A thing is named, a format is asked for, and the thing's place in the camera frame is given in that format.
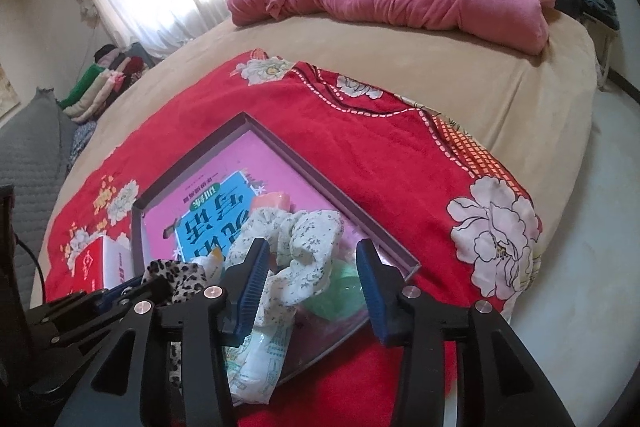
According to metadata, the white floral scrunchie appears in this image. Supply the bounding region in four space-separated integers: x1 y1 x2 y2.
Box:
227 206 347 324

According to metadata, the blue patterned pillow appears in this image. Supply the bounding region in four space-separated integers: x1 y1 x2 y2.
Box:
67 119 99 168

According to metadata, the green soft item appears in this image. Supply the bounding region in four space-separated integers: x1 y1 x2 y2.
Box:
301 259 372 321

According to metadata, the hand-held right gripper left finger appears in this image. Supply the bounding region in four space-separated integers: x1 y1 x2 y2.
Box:
52 237 273 427

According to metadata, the orange soft item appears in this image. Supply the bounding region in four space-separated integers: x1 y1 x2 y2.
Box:
252 191 292 214

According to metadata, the grey box with pink print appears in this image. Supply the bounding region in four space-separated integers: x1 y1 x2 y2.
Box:
131 111 420 389

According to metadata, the small white tissue packet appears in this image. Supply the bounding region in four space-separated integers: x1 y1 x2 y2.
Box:
222 321 297 406

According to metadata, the stack of folded clothes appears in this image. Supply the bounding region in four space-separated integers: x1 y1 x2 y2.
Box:
59 43 156 122

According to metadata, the red floral blanket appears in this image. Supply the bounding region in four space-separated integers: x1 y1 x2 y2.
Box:
42 48 545 427

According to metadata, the leopard print scrunchie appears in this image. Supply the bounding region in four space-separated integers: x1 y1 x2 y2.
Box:
140 258 209 388

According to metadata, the floral wall painting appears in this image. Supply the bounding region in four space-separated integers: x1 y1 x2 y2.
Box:
0 62 22 118

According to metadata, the grey quilted headboard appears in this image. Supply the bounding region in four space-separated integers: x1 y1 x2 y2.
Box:
0 89 76 258

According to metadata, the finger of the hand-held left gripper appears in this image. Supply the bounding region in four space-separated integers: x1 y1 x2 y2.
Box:
95 283 132 308
112 278 173 309

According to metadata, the red tissue pack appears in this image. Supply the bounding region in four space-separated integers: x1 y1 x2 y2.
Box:
67 234 137 297

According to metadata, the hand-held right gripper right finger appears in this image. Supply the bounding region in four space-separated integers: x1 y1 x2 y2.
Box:
355 238 576 427

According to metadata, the beige bed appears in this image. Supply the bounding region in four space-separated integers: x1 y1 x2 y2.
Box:
30 9 601 308

